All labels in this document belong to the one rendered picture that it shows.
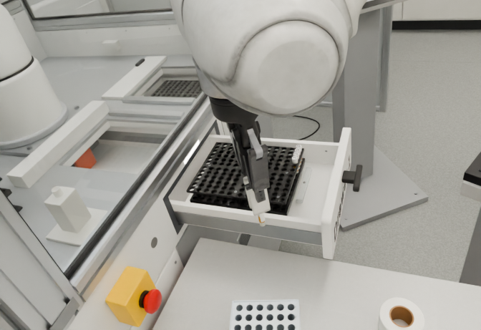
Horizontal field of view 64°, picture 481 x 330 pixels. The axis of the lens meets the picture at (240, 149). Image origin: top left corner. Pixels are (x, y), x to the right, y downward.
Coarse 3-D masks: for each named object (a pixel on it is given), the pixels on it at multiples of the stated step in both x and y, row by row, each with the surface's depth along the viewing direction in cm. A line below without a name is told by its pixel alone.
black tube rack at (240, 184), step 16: (224, 144) 95; (208, 160) 91; (224, 160) 95; (272, 160) 91; (288, 160) 86; (304, 160) 90; (208, 176) 87; (224, 176) 85; (240, 176) 84; (272, 176) 87; (192, 192) 83; (208, 192) 82; (224, 192) 81; (240, 192) 80; (272, 192) 79; (240, 208) 81; (272, 208) 79; (288, 208) 79
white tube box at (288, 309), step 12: (252, 300) 72; (264, 300) 71; (276, 300) 71; (288, 300) 70; (240, 312) 70; (252, 312) 70; (264, 312) 70; (276, 312) 69; (288, 312) 69; (300, 312) 72; (240, 324) 69; (252, 324) 68; (264, 324) 68; (276, 324) 67; (288, 324) 67; (300, 324) 68
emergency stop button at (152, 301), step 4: (148, 292) 66; (152, 292) 65; (156, 292) 66; (148, 296) 65; (152, 296) 65; (156, 296) 65; (160, 296) 67; (144, 300) 66; (148, 300) 64; (152, 300) 65; (156, 300) 65; (160, 300) 67; (144, 304) 65; (148, 304) 64; (152, 304) 65; (156, 304) 66; (144, 308) 65; (148, 308) 64; (152, 308) 65; (156, 308) 66; (148, 312) 65; (152, 312) 65
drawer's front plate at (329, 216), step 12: (348, 132) 85; (348, 144) 84; (336, 156) 80; (348, 156) 86; (336, 168) 77; (348, 168) 88; (336, 180) 74; (336, 192) 72; (336, 204) 73; (324, 216) 68; (336, 216) 74; (324, 228) 68; (324, 240) 70; (324, 252) 72
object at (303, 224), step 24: (288, 144) 92; (312, 144) 90; (336, 144) 88; (192, 168) 92; (312, 168) 92; (312, 192) 86; (192, 216) 82; (216, 216) 79; (240, 216) 77; (264, 216) 75; (288, 216) 74; (312, 216) 80; (288, 240) 76; (312, 240) 74
